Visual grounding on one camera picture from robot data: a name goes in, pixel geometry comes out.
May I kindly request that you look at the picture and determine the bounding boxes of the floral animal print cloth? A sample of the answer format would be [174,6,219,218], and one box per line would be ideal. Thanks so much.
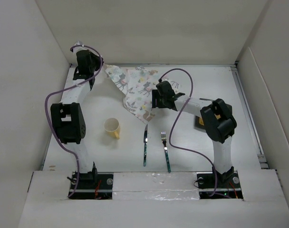
[104,65,161,124]

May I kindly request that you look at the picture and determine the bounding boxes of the fork with teal handle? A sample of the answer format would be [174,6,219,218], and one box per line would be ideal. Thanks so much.
[161,132,171,173]

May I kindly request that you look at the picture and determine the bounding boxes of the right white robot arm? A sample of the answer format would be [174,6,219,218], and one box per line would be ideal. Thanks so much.
[152,80,237,187]

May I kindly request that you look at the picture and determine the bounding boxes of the yellow mug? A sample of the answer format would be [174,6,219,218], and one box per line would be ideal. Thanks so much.
[104,118,120,140]

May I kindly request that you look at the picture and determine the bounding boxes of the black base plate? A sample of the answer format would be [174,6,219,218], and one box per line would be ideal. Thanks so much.
[193,171,243,200]
[68,172,114,200]

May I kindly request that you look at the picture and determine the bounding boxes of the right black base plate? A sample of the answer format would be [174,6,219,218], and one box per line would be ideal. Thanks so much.
[193,171,243,200]

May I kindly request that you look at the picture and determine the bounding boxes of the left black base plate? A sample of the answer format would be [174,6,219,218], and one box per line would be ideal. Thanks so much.
[68,172,114,200]

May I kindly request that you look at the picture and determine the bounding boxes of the knife with teal handle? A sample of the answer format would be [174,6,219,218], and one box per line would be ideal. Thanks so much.
[143,124,148,167]

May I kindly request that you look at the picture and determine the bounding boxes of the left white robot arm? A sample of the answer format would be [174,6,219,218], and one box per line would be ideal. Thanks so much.
[50,45,103,189]

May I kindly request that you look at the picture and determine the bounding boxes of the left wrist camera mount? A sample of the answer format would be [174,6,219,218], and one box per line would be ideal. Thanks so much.
[72,41,84,54]

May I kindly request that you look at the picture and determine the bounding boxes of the square yellow black plate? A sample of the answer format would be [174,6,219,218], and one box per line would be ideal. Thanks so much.
[194,116,205,129]

